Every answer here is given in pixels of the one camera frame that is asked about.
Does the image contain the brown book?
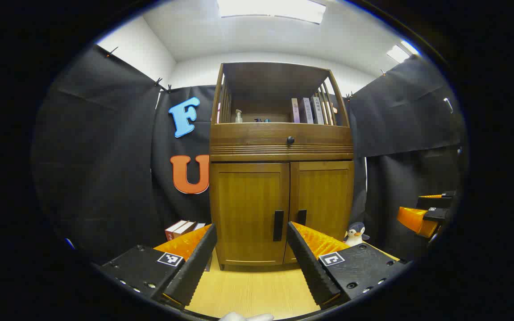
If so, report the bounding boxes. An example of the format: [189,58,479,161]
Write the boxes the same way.
[174,221,198,237]

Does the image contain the small ceiling light panel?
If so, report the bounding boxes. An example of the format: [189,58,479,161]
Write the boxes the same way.
[386,40,421,64]

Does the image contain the penguin plush toy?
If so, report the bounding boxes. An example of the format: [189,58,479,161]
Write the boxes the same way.
[344,222,370,247]

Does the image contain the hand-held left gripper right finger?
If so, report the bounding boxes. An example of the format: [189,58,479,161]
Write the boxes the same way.
[286,221,411,309]

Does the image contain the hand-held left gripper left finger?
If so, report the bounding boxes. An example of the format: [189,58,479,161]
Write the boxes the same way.
[99,223,219,309]

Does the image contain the wooden cabinet door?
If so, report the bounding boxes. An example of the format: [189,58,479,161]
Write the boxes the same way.
[211,163,290,267]
[284,161,354,264]

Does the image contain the wooden double-door shoe cabinet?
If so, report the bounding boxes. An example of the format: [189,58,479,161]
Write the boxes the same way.
[209,62,355,272]

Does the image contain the red book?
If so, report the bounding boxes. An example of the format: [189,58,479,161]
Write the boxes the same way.
[165,220,189,242]

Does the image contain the grey book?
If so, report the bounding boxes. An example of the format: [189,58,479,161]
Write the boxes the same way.
[311,95,325,125]
[301,97,314,125]

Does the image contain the black backdrop cloth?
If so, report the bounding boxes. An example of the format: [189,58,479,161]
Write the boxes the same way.
[32,45,467,266]

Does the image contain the wooden drawer with black knob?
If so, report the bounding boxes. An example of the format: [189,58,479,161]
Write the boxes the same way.
[210,123,354,156]

